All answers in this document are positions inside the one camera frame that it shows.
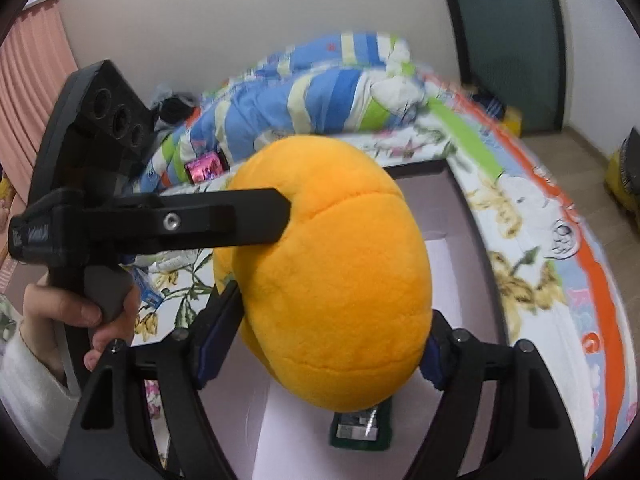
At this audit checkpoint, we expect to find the small yellow box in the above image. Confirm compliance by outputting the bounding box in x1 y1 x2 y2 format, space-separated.
501 104 525 137

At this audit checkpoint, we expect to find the person's left hand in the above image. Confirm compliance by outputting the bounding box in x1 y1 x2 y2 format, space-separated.
20 282 144 376

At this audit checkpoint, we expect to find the dark clothing pile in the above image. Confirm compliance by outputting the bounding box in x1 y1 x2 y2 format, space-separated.
149 84 202 132

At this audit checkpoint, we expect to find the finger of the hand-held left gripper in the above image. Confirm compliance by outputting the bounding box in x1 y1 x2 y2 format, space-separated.
81 187 294 257

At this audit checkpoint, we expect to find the dark blue patterned bag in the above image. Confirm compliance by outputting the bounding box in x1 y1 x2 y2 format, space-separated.
469 86 502 117

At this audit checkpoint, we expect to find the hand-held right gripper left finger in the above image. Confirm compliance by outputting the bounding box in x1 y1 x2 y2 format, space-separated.
60 280 246 480

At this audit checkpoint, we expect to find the orange plush pumpkin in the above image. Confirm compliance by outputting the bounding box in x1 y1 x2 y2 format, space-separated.
212 133 434 410

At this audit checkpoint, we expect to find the pink snack packet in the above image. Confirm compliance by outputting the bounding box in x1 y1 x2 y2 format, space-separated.
183 152 227 184

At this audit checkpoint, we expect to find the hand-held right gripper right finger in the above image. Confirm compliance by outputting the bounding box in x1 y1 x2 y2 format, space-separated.
400 310 586 480

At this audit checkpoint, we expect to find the frosted glass door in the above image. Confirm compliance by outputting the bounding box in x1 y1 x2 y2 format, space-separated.
434 0 569 137

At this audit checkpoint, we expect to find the green snack packet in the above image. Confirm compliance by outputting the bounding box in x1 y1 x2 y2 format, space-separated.
328 399 397 449

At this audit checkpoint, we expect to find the blue striped blanket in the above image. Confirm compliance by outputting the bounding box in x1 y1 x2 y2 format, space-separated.
134 32 432 196

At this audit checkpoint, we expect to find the person's left forearm white sleeve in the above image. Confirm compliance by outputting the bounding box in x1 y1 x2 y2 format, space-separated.
0 330 82 467

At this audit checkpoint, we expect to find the dark cardboard box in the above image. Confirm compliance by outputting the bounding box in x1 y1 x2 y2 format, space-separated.
132 159 512 480

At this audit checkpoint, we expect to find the pink curtain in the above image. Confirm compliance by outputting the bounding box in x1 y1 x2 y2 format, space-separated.
0 4 82 286

